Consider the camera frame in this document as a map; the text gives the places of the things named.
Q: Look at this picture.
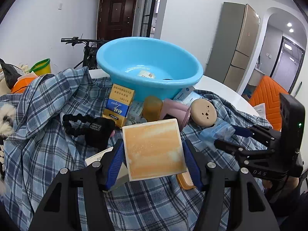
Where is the black bag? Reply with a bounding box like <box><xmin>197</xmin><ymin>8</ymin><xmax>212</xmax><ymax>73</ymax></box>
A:
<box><xmin>0</xmin><ymin>58</ymin><xmax>24</xmax><ymax>89</ymax></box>

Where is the orange plastic item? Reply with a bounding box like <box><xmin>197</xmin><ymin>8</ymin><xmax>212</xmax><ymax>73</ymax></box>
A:
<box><xmin>11</xmin><ymin>73</ymin><xmax>40</xmax><ymax>94</ymax></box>

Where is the dark framed sliding door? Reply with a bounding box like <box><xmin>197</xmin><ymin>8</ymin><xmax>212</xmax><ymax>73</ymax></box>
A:
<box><xmin>274</xmin><ymin>36</ymin><xmax>305</xmax><ymax>94</ymax></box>

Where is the blue wet wipes pack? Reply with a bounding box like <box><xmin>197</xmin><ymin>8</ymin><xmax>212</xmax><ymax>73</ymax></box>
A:
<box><xmin>126</xmin><ymin>100</ymin><xmax>147</xmax><ymax>126</ymax></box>

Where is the beige round disc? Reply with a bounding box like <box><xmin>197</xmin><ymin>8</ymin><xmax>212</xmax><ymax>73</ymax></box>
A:
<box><xmin>190</xmin><ymin>99</ymin><xmax>218</xmax><ymax>128</ymax></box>

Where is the white printed carton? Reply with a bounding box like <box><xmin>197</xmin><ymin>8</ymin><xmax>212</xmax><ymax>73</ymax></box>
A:
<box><xmin>172</xmin><ymin>86</ymin><xmax>196</xmax><ymax>101</ymax></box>

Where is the dark brown door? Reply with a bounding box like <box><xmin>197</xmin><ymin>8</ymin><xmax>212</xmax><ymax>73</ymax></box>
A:
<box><xmin>97</xmin><ymin>0</ymin><xmax>138</xmax><ymax>41</ymax></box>

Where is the black framed glass door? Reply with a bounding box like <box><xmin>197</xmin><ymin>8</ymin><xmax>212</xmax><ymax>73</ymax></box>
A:
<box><xmin>140</xmin><ymin>0</ymin><xmax>160</xmax><ymax>38</ymax></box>

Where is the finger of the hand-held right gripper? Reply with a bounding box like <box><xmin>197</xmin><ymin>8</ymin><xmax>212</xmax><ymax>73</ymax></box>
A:
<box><xmin>214</xmin><ymin>138</ymin><xmax>276</xmax><ymax>167</ymax></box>
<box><xmin>231</xmin><ymin>125</ymin><xmax>283</xmax><ymax>150</ymax></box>

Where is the white fluffy item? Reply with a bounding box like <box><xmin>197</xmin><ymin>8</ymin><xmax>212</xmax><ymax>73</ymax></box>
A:
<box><xmin>0</xmin><ymin>102</ymin><xmax>16</xmax><ymax>135</ymax></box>

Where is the white paper sheet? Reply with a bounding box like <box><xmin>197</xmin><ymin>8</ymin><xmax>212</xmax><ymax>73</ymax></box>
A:
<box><xmin>254</xmin><ymin>103</ymin><xmax>266</xmax><ymax>119</ymax></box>

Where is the orange and white square box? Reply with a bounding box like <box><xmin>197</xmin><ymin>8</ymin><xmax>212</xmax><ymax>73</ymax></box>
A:
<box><xmin>122</xmin><ymin>118</ymin><xmax>187</xmax><ymax>182</ymax></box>

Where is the black scalloped headband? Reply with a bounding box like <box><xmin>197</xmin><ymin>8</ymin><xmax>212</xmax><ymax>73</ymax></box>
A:
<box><xmin>63</xmin><ymin>114</ymin><xmax>93</xmax><ymax>137</ymax></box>

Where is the grey refrigerator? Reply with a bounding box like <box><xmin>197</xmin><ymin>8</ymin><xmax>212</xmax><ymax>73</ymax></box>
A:
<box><xmin>210</xmin><ymin>2</ymin><xmax>261</xmax><ymax>92</ymax></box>

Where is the pink folding silicone cup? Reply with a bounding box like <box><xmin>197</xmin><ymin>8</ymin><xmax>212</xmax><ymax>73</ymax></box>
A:
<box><xmin>159</xmin><ymin>99</ymin><xmax>192</xmax><ymax>128</ymax></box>

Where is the amber plastic soap dish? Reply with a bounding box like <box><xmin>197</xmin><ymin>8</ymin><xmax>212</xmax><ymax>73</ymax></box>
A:
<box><xmin>176</xmin><ymin>171</ymin><xmax>196</xmax><ymax>191</ymax></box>
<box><xmin>142</xmin><ymin>96</ymin><xmax>163</xmax><ymax>122</ymax></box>

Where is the light blue packet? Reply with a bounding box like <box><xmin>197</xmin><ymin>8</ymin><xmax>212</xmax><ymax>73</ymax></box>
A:
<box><xmin>200</xmin><ymin>120</ymin><xmax>236</xmax><ymax>147</ymax></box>

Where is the green and yellow funnel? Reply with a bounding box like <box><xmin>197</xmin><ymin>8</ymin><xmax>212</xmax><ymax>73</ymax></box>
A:
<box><xmin>28</xmin><ymin>58</ymin><xmax>52</xmax><ymax>76</ymax></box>

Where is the black bicycle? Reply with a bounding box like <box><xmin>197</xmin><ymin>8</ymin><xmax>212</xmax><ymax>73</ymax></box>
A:
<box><xmin>61</xmin><ymin>37</ymin><xmax>111</xmax><ymax>70</ymax></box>

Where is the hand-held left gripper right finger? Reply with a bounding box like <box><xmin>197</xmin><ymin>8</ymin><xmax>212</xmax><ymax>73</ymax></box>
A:
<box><xmin>182</xmin><ymin>139</ymin><xmax>281</xmax><ymax>231</ymax></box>

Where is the gold and blue box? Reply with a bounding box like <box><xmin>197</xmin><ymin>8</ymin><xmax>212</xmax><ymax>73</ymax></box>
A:
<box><xmin>102</xmin><ymin>84</ymin><xmax>135</xmax><ymax>128</ymax></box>

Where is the orange quilted chair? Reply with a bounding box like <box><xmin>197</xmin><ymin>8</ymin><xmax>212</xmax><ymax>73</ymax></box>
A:
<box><xmin>249</xmin><ymin>75</ymin><xmax>290</xmax><ymax>131</ymax></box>

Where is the blue plaid shirt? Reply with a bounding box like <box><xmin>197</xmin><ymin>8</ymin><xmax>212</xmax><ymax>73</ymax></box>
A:
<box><xmin>0</xmin><ymin>66</ymin><xmax>275</xmax><ymax>231</ymax></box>

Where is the blue plastic basin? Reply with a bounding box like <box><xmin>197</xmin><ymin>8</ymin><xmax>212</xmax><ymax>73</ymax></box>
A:
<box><xmin>96</xmin><ymin>37</ymin><xmax>204</xmax><ymax>101</ymax></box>

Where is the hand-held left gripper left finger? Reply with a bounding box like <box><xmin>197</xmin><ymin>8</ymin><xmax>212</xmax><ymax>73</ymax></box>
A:
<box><xmin>29</xmin><ymin>138</ymin><xmax>124</xmax><ymax>231</ymax></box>

